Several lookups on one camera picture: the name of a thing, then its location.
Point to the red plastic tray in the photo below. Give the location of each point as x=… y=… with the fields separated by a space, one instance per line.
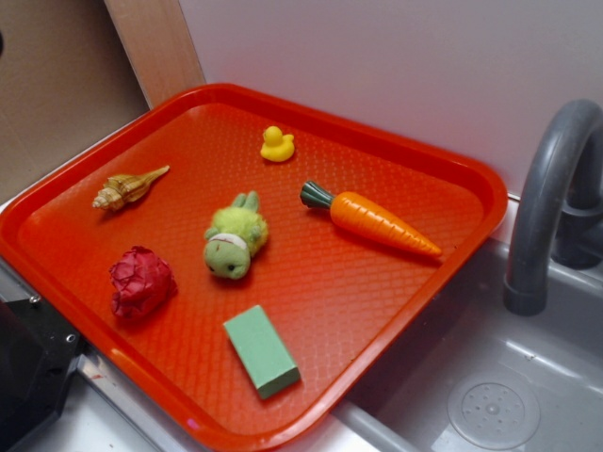
x=211 y=138

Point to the green rectangular block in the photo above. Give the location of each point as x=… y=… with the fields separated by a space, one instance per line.
x=265 y=357

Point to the grey toy sink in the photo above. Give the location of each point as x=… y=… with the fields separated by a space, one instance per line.
x=471 y=367

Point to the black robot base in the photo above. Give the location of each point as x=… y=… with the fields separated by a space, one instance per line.
x=39 y=354

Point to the orange plastic carrot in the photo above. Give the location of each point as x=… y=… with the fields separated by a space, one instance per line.
x=359 y=215

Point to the yellow rubber duck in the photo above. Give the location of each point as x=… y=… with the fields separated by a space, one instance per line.
x=277 y=146

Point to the red crumpled paper ball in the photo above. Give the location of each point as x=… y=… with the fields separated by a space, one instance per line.
x=142 y=281

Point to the green plush frog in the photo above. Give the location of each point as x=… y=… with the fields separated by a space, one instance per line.
x=236 y=234

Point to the wooden board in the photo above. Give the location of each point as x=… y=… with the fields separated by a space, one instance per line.
x=156 y=39

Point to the tan spiral seashell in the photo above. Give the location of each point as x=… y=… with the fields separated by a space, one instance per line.
x=122 y=189

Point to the grey plastic faucet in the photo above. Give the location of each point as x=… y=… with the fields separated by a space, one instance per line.
x=559 y=217

